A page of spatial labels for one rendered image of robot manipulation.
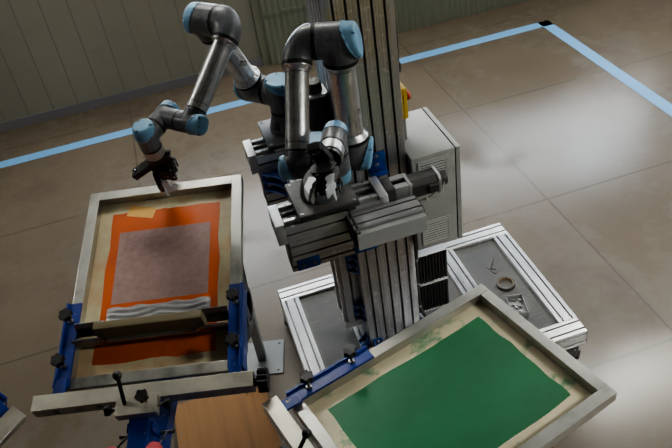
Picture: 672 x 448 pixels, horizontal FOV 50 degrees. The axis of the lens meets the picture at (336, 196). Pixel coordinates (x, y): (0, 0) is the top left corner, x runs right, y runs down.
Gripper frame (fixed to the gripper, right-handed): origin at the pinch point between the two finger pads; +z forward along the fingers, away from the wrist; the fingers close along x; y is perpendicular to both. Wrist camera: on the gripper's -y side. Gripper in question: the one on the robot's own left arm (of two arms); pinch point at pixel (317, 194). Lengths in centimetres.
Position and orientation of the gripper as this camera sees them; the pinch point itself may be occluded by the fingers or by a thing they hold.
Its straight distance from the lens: 187.9
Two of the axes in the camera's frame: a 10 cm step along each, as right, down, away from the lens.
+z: -1.2, 6.1, -7.8
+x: -9.6, 1.3, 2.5
